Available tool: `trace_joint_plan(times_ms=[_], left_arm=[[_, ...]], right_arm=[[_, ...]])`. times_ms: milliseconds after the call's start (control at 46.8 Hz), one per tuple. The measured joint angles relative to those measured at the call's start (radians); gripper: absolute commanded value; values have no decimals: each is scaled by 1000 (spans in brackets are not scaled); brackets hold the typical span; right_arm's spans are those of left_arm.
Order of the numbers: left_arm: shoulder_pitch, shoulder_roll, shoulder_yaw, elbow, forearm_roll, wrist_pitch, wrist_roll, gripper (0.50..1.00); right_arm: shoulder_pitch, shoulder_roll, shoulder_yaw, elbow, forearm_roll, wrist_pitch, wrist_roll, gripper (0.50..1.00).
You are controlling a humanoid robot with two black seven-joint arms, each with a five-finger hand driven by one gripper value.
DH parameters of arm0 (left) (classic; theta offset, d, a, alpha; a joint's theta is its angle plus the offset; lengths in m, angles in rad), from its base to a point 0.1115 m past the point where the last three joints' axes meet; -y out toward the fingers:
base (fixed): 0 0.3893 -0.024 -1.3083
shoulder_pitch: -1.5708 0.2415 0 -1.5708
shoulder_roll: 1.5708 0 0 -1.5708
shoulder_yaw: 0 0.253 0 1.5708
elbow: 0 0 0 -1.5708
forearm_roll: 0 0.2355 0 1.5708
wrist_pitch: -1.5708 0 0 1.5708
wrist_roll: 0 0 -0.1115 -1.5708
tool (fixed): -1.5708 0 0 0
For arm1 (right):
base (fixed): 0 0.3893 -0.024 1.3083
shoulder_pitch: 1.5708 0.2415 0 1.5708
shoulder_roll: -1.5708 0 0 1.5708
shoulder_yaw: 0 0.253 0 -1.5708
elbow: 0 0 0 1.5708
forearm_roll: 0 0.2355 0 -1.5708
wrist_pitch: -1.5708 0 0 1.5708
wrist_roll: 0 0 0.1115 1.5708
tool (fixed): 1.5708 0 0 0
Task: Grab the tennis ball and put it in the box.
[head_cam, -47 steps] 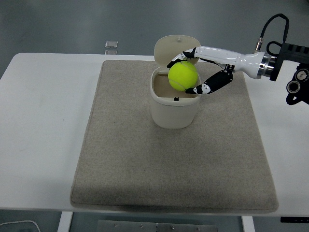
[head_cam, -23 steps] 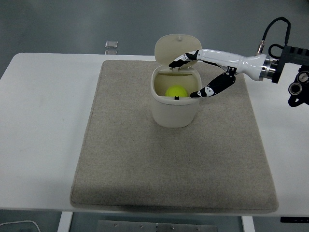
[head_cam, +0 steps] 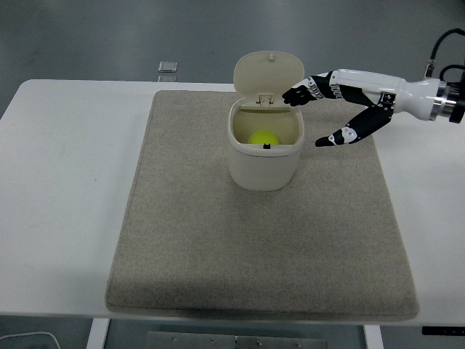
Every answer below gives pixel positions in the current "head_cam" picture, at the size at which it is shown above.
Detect cream bin with flip lid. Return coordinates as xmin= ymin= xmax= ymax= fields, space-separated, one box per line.
xmin=227 ymin=50 xmax=306 ymax=193

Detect grey metal plate with screws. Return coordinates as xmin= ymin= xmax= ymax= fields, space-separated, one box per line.
xmin=145 ymin=330 xmax=328 ymax=349

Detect beige felt mat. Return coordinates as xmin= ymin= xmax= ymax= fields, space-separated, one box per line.
xmin=105 ymin=89 xmax=421 ymax=321

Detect yellow-green tennis ball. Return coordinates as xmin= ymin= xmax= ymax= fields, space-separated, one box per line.
xmin=248 ymin=130 xmax=280 ymax=145

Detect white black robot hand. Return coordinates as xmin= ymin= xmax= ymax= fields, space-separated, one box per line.
xmin=282 ymin=68 xmax=441 ymax=148

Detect black table control panel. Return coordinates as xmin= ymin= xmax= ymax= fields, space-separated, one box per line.
xmin=421 ymin=326 xmax=465 ymax=335

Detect white cable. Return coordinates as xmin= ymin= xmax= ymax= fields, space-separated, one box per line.
xmin=0 ymin=330 xmax=61 ymax=349

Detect white table leg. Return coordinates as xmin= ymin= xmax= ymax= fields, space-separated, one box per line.
xmin=363 ymin=324 xmax=382 ymax=349
xmin=86 ymin=318 xmax=110 ymax=349

